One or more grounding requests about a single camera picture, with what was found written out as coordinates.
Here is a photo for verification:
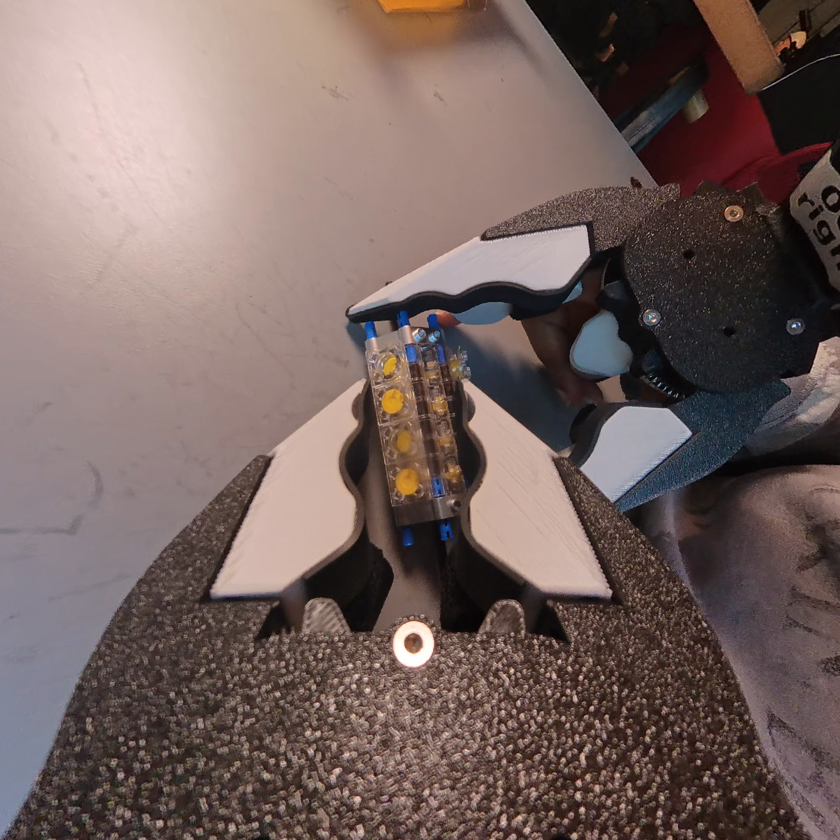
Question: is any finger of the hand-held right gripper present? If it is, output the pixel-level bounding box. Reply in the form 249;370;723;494
568;402;694;505
346;223;596;325

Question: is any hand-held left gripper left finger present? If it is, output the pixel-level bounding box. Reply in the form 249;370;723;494
210;378;368;632

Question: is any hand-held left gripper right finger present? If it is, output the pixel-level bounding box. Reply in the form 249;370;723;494
459;381;614;601

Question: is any clear toy brick engine model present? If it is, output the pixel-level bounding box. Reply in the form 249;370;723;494
363;311;475;549

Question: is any yellow corrugated box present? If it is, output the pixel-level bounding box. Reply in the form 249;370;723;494
377;0;490;14

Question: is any grey desk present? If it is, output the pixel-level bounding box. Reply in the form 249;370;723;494
0;0;658;821

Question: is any red plastic cart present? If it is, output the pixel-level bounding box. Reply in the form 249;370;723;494
640;39;831;204

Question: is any person in grey hoodie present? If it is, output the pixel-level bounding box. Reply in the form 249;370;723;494
640;453;840;834

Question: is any wooden post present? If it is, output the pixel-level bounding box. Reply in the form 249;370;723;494
694;0;786;96

